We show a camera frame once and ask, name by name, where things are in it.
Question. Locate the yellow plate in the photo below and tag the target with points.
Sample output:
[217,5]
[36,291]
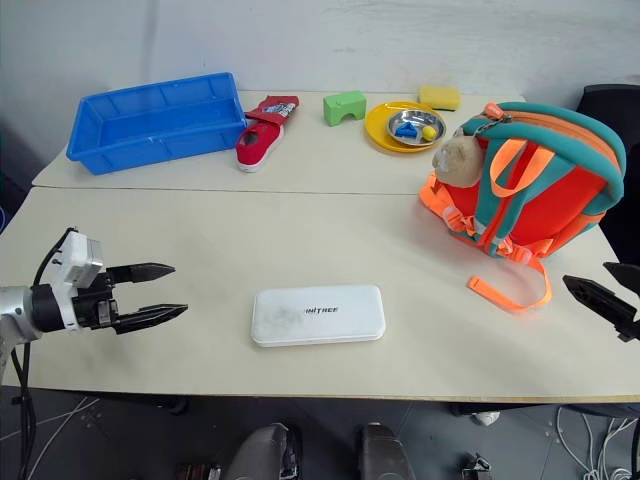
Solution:
[380,131]

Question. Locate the blue plastic bin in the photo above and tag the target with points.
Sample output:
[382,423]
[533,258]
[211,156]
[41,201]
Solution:
[155,122]

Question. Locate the orange and teal backpack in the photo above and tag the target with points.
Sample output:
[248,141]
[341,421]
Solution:
[537,195]

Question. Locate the small yellow ball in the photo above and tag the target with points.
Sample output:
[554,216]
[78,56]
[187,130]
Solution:
[429,132]

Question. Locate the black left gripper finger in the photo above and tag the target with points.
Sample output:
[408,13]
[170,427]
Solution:
[142,272]
[150,315]

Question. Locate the yellow sponge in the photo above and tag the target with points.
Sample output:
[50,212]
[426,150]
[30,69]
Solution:
[440,97]

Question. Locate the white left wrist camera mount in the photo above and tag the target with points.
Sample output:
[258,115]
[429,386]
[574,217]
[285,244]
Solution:
[76,270]

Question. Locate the blue toy piece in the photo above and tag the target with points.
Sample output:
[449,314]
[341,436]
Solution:
[406,129]

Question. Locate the green arch block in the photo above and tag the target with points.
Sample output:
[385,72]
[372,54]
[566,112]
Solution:
[345,107]

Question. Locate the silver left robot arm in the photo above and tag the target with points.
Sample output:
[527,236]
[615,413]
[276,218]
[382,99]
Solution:
[17,309]

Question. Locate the silver metal bowl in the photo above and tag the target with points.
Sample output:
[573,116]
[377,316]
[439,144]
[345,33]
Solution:
[417,125]

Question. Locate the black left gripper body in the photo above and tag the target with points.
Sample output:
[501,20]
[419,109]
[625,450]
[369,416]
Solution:
[95,300]

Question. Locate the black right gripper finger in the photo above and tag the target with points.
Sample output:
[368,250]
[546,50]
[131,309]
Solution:
[625,274]
[601,301]

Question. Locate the white rectangular case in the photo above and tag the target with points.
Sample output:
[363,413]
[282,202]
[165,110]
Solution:
[319,315]

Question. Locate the red shoe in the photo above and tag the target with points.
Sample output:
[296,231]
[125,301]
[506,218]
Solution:
[262,135]

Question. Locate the black chair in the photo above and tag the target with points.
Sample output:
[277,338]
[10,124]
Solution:
[612,165]

